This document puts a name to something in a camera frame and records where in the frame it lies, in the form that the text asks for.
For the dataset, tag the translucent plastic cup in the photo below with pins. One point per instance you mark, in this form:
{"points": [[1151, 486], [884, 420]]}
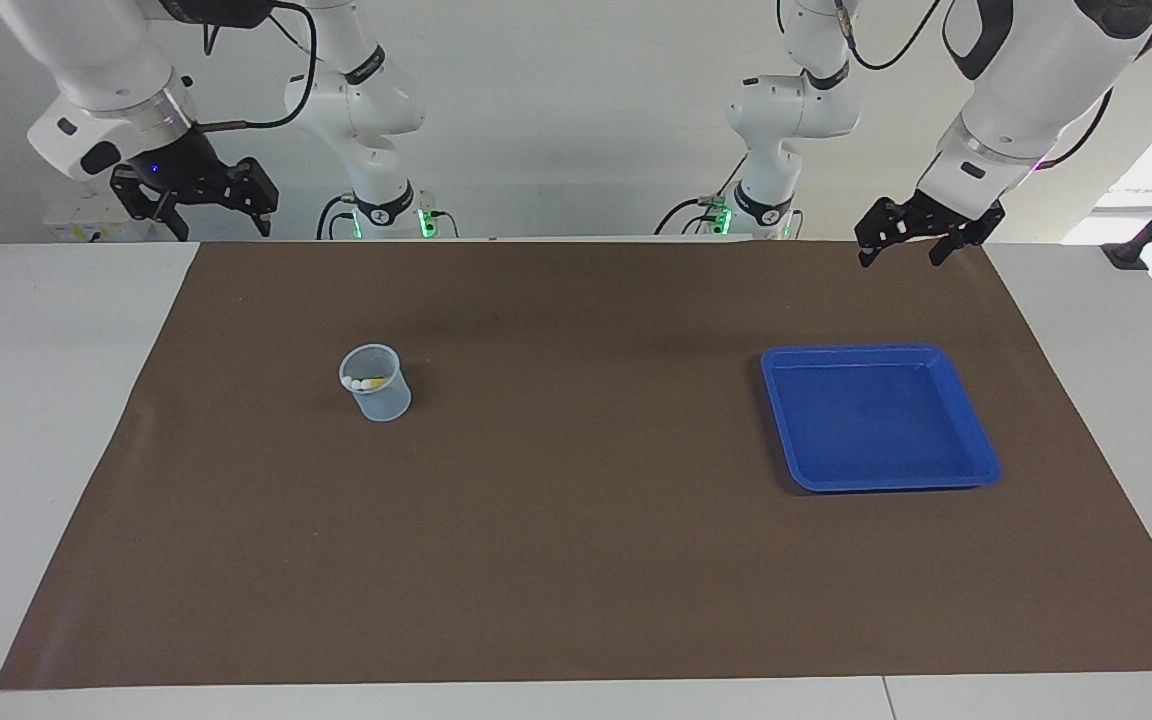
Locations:
{"points": [[381, 405]]}

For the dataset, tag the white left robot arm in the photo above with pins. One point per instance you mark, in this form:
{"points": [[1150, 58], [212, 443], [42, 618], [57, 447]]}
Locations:
{"points": [[1026, 90]]}

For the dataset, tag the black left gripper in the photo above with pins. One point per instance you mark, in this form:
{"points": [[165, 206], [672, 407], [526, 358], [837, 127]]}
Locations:
{"points": [[946, 212]]}

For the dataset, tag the blue plastic tray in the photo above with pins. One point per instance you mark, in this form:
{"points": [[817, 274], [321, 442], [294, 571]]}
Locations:
{"points": [[876, 420]]}

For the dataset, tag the white wall socket box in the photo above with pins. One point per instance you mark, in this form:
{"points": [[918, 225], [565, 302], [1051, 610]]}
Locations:
{"points": [[86, 225]]}

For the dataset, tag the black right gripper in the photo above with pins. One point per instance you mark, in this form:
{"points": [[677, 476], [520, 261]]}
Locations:
{"points": [[181, 175]]}

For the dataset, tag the brown table mat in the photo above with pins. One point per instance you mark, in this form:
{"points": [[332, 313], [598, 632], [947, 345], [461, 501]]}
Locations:
{"points": [[576, 550]]}

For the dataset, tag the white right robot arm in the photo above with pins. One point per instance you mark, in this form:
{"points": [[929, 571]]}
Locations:
{"points": [[96, 50]]}

